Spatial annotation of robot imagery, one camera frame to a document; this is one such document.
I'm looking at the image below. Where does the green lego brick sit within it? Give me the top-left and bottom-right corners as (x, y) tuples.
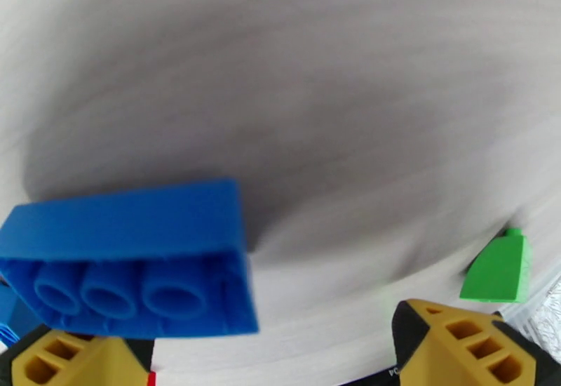
(459, 227), (532, 304)

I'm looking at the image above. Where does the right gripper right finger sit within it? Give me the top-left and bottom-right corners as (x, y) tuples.
(391, 298), (561, 386)

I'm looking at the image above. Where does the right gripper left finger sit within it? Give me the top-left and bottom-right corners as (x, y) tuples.
(0, 324), (155, 386)

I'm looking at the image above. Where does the blue lego brick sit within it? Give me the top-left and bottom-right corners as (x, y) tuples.
(0, 281), (43, 342)
(0, 179), (259, 340)

